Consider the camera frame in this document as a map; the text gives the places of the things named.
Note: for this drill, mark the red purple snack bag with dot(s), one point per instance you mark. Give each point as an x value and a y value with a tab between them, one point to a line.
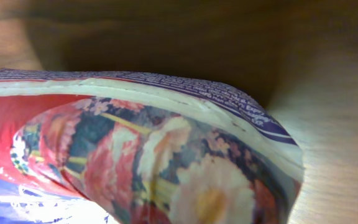
132	147

